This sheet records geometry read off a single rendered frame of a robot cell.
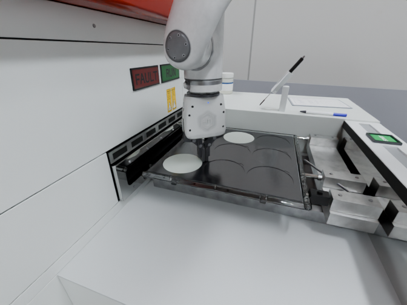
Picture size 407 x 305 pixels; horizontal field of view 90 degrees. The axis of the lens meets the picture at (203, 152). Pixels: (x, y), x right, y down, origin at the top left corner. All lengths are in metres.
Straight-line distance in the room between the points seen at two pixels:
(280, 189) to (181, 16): 0.36
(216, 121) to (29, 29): 0.34
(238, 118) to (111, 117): 0.47
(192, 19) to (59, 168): 0.31
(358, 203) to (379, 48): 1.67
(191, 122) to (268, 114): 0.37
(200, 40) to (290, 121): 0.49
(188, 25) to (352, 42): 1.75
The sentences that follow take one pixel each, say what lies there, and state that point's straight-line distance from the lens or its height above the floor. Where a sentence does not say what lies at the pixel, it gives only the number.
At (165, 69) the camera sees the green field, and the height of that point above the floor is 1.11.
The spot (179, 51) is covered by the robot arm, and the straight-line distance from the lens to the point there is 0.37.
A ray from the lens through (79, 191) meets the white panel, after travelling 0.43.
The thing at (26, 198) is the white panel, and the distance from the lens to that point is 0.38.
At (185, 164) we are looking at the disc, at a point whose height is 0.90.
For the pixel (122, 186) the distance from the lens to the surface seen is 0.50.
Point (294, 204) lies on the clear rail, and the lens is 0.43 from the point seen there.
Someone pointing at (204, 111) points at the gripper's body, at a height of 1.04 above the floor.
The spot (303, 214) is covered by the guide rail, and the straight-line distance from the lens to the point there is 0.52.
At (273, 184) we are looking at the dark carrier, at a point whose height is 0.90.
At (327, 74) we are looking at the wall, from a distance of 2.03.
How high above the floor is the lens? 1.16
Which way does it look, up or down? 27 degrees down
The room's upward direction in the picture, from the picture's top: straight up
